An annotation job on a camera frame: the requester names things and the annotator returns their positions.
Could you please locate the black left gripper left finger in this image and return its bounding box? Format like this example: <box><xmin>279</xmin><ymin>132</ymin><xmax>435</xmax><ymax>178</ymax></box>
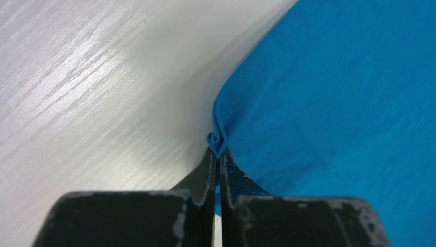
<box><xmin>34</xmin><ymin>149</ymin><xmax>216</xmax><ymax>246</ymax></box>

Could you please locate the bright blue t shirt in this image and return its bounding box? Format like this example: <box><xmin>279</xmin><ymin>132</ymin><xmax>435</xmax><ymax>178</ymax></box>
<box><xmin>207</xmin><ymin>1</ymin><xmax>435</xmax><ymax>246</ymax></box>

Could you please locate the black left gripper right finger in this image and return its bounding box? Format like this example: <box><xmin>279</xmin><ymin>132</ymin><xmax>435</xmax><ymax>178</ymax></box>
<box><xmin>220</xmin><ymin>150</ymin><xmax>391</xmax><ymax>246</ymax></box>

